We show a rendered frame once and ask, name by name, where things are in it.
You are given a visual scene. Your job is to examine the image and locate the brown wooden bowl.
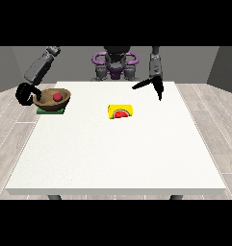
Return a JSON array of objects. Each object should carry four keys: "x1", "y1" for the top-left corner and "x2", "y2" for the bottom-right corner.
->
[{"x1": 32, "y1": 87, "x2": 72, "y2": 112}]

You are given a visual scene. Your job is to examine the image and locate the grey robot trunk purple rings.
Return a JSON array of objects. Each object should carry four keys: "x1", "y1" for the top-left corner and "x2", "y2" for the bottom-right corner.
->
[{"x1": 90, "y1": 46, "x2": 141, "y2": 83}]

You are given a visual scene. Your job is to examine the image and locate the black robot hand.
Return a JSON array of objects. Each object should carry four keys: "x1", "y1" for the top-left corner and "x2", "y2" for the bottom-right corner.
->
[
  {"x1": 131, "y1": 75, "x2": 165, "y2": 102},
  {"x1": 14, "y1": 82, "x2": 42, "y2": 107}
]

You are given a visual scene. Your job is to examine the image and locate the green square pad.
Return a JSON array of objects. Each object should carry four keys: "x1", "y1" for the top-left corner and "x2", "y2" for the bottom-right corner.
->
[{"x1": 36, "y1": 106, "x2": 66, "y2": 115}]

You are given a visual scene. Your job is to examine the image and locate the small red ball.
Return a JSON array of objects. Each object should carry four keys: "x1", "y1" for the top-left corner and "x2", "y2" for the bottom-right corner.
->
[{"x1": 53, "y1": 92, "x2": 64, "y2": 103}]

